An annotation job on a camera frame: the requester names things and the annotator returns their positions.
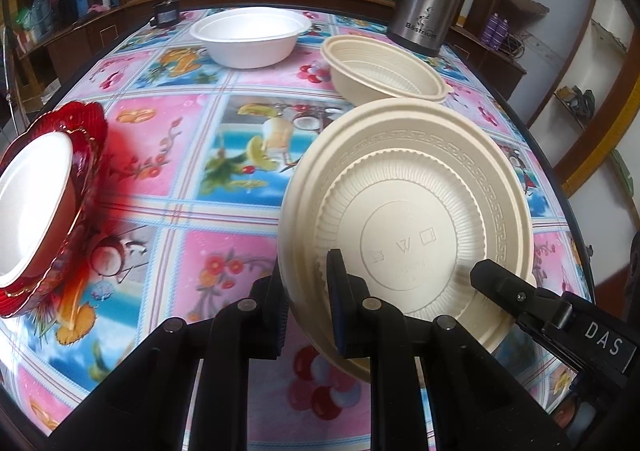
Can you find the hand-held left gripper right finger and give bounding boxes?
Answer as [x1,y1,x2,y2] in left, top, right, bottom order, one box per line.
[325,247,573,451]

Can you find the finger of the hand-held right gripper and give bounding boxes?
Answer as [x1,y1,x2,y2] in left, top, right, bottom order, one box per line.
[470,258,573,332]

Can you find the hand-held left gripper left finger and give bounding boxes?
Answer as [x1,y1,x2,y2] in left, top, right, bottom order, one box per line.
[47,258,290,451]

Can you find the small beige bowl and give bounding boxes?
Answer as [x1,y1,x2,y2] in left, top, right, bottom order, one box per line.
[277,98,535,384]

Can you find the large beige bowl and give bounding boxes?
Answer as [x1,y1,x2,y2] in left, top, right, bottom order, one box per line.
[320,35,453,104]

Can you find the small white bowl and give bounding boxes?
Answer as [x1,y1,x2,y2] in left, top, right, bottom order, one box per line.
[0,132,76,282]

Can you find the red plate with gold print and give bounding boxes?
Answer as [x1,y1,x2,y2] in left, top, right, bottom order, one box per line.
[0,100,109,319]

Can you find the large white bowl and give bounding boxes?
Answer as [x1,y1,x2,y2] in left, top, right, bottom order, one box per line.
[189,7,312,69]

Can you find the dark shoes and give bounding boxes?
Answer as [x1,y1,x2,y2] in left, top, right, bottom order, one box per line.
[555,86,596,116]

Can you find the black power adapter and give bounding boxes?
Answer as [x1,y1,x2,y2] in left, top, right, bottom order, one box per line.
[151,0,181,29]

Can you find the wooden cabinet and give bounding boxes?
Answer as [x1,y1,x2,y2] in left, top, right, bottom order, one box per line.
[10,0,528,116]

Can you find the clear water bottle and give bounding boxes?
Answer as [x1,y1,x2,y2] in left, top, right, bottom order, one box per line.
[30,0,53,34]

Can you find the tangled cables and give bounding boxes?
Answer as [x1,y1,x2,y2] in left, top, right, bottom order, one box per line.
[502,31,528,56]

